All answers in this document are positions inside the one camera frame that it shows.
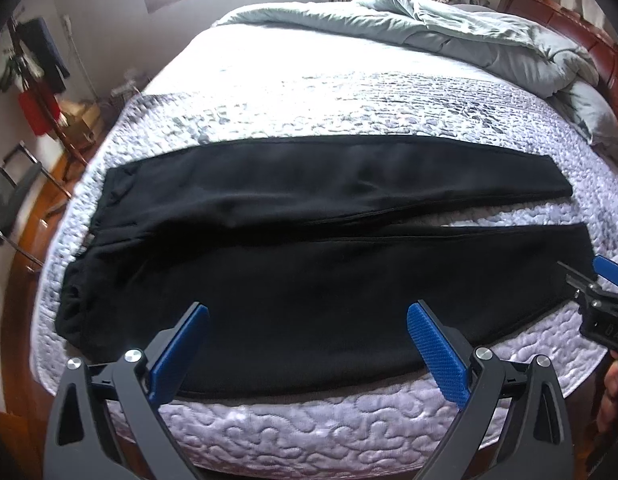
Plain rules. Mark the cardboard box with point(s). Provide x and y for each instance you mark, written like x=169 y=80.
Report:
x=84 y=121

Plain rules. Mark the wooden headboard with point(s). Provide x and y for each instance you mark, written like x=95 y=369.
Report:
x=602 y=48

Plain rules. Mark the black hanging garment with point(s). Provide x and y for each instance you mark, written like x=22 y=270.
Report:
x=36 y=36

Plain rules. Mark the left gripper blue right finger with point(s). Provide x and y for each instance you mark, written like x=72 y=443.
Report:
x=440 y=357

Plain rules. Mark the red hanging garment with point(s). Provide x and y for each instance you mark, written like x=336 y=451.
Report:
x=34 y=112

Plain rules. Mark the quilted lavender bedspread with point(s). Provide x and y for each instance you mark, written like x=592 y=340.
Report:
x=237 y=81

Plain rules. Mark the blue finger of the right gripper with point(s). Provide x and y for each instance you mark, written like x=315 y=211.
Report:
x=575 y=279
x=606 y=268

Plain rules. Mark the right hand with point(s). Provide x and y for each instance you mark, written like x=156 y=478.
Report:
x=607 y=414

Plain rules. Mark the wooden coat rack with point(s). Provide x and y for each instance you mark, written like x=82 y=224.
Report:
x=32 y=83

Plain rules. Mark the black pants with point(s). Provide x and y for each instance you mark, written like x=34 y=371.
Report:
x=308 y=252

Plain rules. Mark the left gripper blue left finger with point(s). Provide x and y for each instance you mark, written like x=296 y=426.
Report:
x=171 y=353

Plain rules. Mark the grey green comforter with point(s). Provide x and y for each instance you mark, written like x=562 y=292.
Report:
x=546 y=63

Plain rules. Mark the black mesh chair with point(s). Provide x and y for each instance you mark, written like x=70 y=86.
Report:
x=13 y=194

